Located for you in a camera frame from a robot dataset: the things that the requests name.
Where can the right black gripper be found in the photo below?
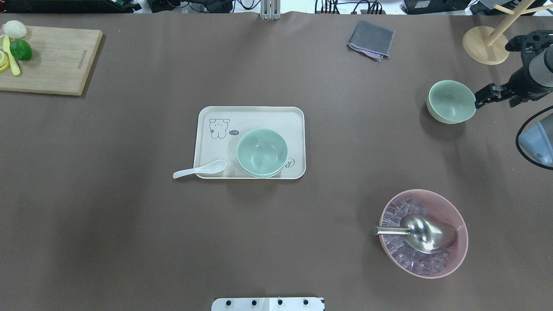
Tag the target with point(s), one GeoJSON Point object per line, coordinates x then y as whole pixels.
{"type": "Point", "coordinates": [521, 80]}

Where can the green bowl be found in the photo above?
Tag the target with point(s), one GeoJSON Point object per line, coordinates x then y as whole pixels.
{"type": "Point", "coordinates": [262, 147]}
{"type": "Point", "coordinates": [262, 172]}
{"type": "Point", "coordinates": [450, 102]}

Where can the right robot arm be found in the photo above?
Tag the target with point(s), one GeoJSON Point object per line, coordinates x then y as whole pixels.
{"type": "Point", "coordinates": [534, 138]}

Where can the wooden mug tree stand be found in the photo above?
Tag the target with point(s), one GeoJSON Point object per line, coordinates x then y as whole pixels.
{"type": "Point", "coordinates": [486, 44]}

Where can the pink bowl with ice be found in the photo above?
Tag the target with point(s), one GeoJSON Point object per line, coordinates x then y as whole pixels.
{"type": "Point", "coordinates": [427, 203]}

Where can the grey folded cloth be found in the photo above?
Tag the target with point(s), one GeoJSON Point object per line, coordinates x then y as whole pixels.
{"type": "Point", "coordinates": [371, 40]}

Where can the metal ice scoop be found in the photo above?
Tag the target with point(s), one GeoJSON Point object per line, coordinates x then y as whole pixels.
{"type": "Point", "coordinates": [421, 232]}

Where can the green bowl on tray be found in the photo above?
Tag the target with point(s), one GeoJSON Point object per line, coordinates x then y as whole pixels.
{"type": "Point", "coordinates": [262, 172]}

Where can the beige serving tray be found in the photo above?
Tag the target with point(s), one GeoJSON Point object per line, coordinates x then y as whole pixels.
{"type": "Point", "coordinates": [220, 128]}

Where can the white ceramic spoon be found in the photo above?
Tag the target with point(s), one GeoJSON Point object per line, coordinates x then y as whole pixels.
{"type": "Point", "coordinates": [209, 169]}

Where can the bamboo cutting board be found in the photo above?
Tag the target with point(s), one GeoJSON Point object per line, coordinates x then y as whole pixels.
{"type": "Point", "coordinates": [61, 62]}

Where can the green lime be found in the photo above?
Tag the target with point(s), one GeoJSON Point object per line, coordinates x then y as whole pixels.
{"type": "Point", "coordinates": [21, 50]}

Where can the white garlic bulb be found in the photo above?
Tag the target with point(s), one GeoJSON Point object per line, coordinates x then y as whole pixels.
{"type": "Point", "coordinates": [14, 29]}

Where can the lemon slice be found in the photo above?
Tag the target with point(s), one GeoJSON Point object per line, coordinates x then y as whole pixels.
{"type": "Point", "coordinates": [4, 61]}

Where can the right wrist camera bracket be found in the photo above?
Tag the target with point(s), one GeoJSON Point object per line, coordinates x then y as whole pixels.
{"type": "Point", "coordinates": [527, 41]}

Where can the aluminium frame post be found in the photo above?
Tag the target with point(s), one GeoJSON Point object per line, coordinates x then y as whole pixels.
{"type": "Point", "coordinates": [270, 9]}

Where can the white camera pillar mount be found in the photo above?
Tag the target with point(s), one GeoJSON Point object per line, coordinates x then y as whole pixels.
{"type": "Point", "coordinates": [269, 304]}

